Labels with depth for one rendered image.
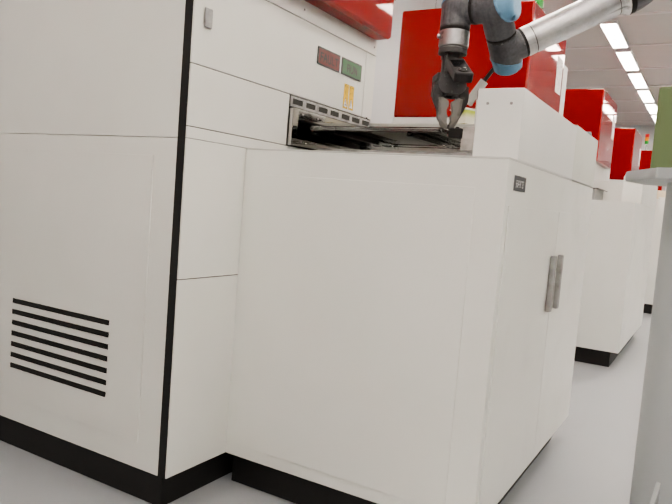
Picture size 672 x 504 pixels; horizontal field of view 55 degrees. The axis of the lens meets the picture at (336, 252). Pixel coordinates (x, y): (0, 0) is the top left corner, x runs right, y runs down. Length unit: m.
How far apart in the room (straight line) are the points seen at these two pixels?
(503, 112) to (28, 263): 1.20
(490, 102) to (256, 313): 0.70
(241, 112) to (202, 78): 0.15
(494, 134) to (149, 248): 0.77
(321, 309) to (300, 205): 0.24
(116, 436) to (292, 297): 0.52
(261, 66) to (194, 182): 0.35
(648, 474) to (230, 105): 1.16
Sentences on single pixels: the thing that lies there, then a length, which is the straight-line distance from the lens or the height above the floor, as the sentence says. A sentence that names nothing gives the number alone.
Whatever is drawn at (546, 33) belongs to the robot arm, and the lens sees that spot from 1.79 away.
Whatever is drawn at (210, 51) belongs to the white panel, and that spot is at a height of 1.01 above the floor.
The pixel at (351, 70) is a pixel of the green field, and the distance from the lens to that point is 1.98.
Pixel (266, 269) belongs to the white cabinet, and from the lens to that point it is 1.52.
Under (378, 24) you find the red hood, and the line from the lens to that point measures 2.04.
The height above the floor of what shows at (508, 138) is 0.86.
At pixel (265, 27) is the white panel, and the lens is 1.64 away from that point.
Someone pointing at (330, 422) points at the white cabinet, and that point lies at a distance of 1.48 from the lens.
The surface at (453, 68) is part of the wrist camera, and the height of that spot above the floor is 1.05.
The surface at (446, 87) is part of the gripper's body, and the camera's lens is 1.69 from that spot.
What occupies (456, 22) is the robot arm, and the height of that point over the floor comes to 1.17.
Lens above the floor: 0.71
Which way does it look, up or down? 4 degrees down
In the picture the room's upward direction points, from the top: 5 degrees clockwise
